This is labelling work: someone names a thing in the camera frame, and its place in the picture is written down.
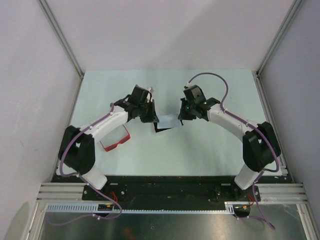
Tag white geometric glasses case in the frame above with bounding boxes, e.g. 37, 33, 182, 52
153, 120, 184, 133

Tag blue cleaning cloth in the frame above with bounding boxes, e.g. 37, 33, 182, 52
157, 113, 182, 130

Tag red sunglasses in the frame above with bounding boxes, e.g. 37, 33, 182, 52
99, 124, 131, 152

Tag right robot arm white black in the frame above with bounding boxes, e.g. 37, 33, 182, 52
178, 83, 281, 201

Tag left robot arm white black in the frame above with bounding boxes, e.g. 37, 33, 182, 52
58, 85, 159, 200

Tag aluminium front crossbar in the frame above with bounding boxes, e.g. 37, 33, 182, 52
37, 182, 309, 205

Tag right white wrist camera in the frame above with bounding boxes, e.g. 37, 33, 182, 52
184, 82, 192, 89

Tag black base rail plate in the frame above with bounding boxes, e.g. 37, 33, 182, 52
51, 175, 293, 211

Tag grey slotted cable duct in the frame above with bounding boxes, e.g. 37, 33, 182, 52
46, 202, 250, 214

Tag left aluminium frame post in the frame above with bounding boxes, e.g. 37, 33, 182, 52
36, 0, 85, 80

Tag aluminium frame post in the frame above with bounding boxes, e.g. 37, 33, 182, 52
36, 0, 85, 80
255, 0, 306, 76

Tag right aluminium frame post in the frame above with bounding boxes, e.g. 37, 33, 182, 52
255, 0, 306, 76

